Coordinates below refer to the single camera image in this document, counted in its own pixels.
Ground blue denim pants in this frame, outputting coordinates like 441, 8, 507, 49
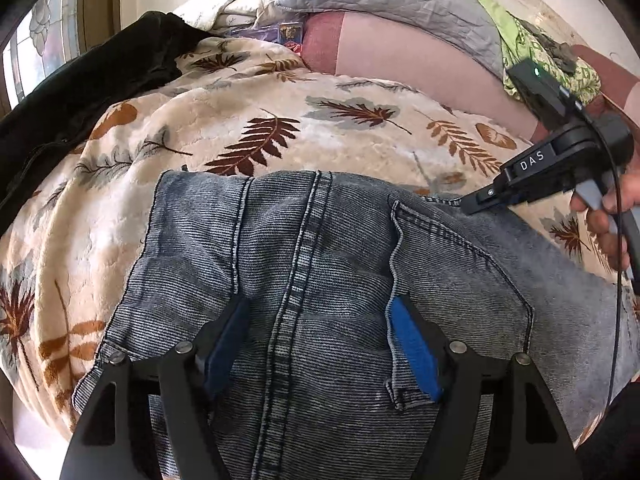
73, 171, 639, 479

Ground person's right hand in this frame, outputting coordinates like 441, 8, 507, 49
570, 168, 639, 280

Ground dark grey small cloth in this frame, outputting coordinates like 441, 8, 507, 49
520, 20, 578, 76

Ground green patterned folded cloth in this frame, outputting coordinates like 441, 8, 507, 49
477, 0, 601, 104

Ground pink sofa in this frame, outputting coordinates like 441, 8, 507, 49
299, 8, 640, 143

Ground purple package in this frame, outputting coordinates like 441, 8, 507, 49
224, 22, 304, 54

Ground leaf-patterned cream blanket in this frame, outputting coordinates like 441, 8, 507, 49
1, 40, 614, 438

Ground white patterned cushion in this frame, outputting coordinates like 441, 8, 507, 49
172, 0, 306, 35

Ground black garment on left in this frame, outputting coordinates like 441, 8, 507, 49
1, 11, 209, 231

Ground stained glass window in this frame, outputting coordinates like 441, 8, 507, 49
1, 0, 80, 108

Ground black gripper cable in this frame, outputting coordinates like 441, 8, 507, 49
564, 94, 629, 406

